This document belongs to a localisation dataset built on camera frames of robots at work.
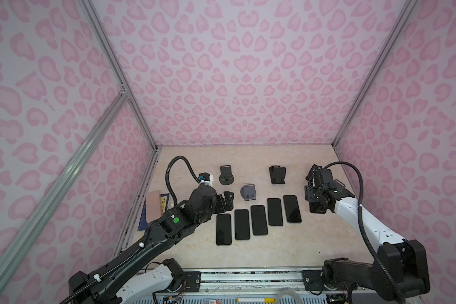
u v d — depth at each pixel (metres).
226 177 1.00
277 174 1.03
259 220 0.88
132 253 0.42
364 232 0.45
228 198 0.64
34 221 0.50
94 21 0.71
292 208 0.93
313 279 0.74
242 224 0.88
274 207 0.93
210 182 0.65
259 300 0.69
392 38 0.76
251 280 0.75
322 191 0.64
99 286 0.39
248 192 0.98
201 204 0.52
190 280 0.74
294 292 0.68
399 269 0.40
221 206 0.63
